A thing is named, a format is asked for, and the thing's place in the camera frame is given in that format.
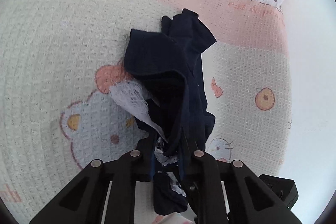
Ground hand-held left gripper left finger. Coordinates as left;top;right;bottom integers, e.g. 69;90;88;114
29;135;155;224

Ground navy shorts with white stripes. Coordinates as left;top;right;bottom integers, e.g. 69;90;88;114
123;9;217;216

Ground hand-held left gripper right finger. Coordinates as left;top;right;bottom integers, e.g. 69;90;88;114
181;135;302;224

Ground pink and cream printed blanket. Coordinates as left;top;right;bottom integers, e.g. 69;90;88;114
0;0;293;224

